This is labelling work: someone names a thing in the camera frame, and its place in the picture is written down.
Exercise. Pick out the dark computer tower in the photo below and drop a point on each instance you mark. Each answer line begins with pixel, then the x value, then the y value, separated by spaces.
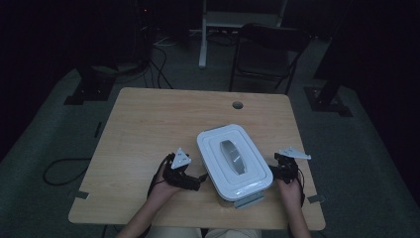
pixel 143 29

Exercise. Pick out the grey tape piece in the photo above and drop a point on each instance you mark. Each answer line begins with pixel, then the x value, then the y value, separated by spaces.
pixel 82 195

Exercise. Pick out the white metal table frame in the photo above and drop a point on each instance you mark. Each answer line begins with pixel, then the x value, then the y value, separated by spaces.
pixel 231 18

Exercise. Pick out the black stand base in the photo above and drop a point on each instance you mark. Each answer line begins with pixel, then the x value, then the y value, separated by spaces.
pixel 327 99
pixel 92 89

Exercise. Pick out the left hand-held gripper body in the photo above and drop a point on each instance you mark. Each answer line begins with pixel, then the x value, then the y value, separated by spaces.
pixel 176 173

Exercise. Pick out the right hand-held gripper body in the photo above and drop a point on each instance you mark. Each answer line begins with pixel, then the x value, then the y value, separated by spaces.
pixel 287 170

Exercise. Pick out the black folding chair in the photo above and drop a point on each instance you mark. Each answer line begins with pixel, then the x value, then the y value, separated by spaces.
pixel 267 43

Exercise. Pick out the person's right hand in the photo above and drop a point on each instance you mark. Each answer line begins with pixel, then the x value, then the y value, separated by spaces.
pixel 292 195

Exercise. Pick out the person's left hand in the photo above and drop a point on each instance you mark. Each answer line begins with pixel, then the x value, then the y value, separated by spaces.
pixel 161 191

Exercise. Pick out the black pen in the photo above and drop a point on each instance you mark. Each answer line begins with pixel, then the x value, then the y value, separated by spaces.
pixel 97 129

